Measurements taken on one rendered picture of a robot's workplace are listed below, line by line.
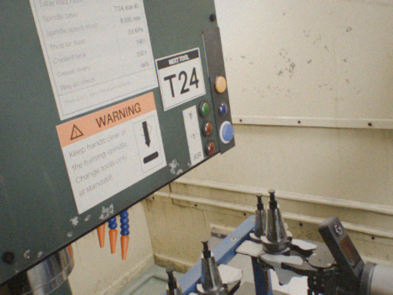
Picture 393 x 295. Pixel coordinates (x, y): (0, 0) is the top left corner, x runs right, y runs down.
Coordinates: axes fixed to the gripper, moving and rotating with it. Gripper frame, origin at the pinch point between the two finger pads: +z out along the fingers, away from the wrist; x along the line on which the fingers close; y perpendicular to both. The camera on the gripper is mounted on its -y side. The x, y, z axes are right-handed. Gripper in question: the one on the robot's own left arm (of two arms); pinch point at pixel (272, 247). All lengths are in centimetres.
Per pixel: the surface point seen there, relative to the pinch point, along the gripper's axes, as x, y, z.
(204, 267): -12.5, -0.3, 8.8
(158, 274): 52, 67, 92
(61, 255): -40.2, -18.0, 12.1
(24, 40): -45, -49, 0
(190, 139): -22.8, -31.3, -0.7
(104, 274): 29, 55, 101
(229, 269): -4.1, 5.4, 8.9
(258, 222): 9.3, 0.5, 8.8
